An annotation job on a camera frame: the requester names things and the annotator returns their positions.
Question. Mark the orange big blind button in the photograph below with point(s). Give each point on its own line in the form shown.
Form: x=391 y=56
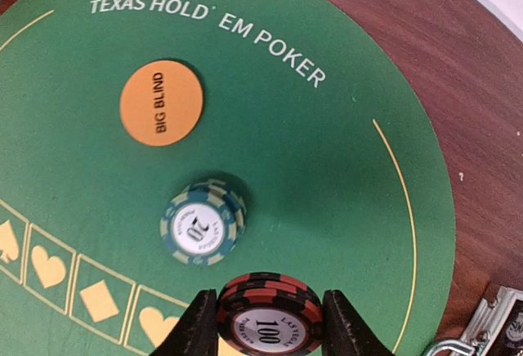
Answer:
x=161 y=103

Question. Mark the round green poker mat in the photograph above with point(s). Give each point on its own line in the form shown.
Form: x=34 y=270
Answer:
x=303 y=114

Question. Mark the aluminium poker chip case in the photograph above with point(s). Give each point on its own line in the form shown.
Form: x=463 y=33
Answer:
x=494 y=329

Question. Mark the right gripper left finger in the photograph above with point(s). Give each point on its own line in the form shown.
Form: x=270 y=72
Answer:
x=195 y=334

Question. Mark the black red hundred chip stack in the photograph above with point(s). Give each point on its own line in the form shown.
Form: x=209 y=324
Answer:
x=265 y=313

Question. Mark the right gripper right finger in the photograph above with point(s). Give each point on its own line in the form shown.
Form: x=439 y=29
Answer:
x=345 y=332

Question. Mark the green twenty chips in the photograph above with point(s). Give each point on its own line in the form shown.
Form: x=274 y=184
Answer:
x=203 y=223

